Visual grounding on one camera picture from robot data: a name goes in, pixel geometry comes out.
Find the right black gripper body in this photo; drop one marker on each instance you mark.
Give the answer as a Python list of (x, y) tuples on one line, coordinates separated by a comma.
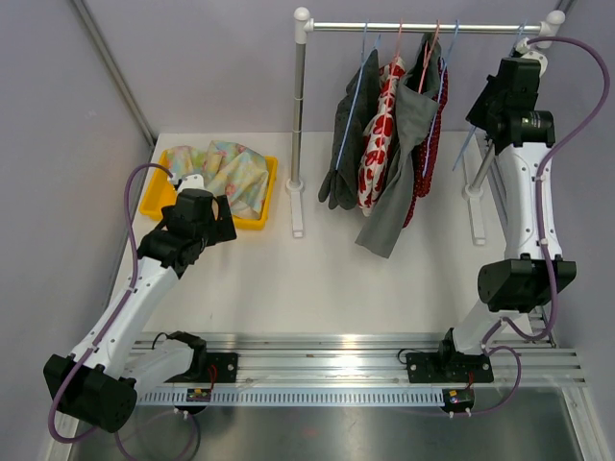
[(486, 104)]

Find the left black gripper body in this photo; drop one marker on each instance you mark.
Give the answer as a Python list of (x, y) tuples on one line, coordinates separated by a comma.
[(217, 230)]

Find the pastel floral skirt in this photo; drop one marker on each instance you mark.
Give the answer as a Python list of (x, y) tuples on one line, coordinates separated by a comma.
[(227, 168)]

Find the blue hanger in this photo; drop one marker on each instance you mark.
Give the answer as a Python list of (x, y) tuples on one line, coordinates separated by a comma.
[(356, 109), (473, 128), (434, 83)]

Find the red white polka-dot skirt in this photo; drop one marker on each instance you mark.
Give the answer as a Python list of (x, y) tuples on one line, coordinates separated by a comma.
[(424, 156)]

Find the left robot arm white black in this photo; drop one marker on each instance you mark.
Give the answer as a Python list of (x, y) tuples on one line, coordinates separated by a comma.
[(97, 382)]

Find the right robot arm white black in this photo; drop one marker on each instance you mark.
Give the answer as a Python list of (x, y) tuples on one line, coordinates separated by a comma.
[(533, 270)]

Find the plain grey skirt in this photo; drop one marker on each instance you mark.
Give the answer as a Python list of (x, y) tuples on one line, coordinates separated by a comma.
[(412, 116)]

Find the pink hanger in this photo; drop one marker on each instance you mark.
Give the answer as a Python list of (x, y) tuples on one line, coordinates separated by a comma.
[(398, 48), (427, 56)]

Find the white red floral skirt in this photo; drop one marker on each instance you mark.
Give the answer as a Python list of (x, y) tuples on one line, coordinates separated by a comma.
[(378, 137)]

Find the dark grey dotted skirt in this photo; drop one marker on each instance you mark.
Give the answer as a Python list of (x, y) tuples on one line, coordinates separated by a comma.
[(340, 190)]

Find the silver white clothes rack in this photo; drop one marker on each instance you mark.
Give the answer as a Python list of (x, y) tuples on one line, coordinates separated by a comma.
[(304, 24)]

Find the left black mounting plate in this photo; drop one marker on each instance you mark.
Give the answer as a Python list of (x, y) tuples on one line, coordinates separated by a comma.
[(221, 366)]

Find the black mounting plate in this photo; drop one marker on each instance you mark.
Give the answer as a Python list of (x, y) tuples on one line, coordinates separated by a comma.
[(432, 368), (221, 366)]

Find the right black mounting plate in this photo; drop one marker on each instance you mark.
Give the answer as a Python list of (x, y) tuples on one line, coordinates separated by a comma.
[(432, 368)]

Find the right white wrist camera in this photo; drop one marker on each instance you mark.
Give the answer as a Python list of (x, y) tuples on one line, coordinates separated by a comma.
[(523, 50)]

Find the aluminium rail base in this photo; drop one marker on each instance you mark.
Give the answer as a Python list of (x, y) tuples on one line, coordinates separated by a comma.
[(372, 360)]

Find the white slotted cable duct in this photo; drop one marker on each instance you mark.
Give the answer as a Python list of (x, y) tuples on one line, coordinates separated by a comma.
[(295, 397)]

